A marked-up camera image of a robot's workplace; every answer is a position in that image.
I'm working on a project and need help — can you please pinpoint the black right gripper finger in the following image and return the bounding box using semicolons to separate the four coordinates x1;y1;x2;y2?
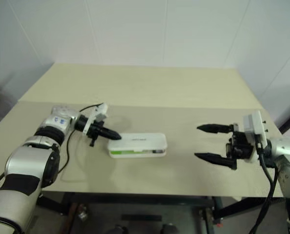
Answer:
196;123;233;134
194;152;238;171

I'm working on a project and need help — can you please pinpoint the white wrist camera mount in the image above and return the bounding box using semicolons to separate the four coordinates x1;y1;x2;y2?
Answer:
243;110;268;163
83;103;109;136

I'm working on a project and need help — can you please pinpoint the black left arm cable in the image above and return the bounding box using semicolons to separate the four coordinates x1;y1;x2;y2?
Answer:
58;103;104;175

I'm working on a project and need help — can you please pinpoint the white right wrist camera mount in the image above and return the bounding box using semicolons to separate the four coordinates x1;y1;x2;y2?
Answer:
243;110;268;163

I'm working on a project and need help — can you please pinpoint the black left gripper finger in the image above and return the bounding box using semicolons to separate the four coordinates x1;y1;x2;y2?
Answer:
102;133;123;141
102;126;123;138

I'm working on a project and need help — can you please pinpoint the black metal table frame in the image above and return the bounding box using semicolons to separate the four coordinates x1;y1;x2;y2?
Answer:
36;191;290;234

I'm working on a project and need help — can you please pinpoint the white green rectangular box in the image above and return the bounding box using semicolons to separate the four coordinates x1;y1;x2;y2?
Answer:
107;133;167;159

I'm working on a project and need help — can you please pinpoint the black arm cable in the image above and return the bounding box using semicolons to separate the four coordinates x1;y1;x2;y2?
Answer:
249;135;277;234
58;103;104;175

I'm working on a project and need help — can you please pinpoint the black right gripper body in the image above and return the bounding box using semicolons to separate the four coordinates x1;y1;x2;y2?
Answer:
225;123;254;163

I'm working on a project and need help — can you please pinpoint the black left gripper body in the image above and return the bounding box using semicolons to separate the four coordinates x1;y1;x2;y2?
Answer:
86;123;105;148

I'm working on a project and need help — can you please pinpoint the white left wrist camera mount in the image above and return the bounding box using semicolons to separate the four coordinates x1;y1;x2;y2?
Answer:
83;103;109;136

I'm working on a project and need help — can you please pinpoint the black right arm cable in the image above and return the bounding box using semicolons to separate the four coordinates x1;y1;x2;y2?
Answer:
249;135;277;234

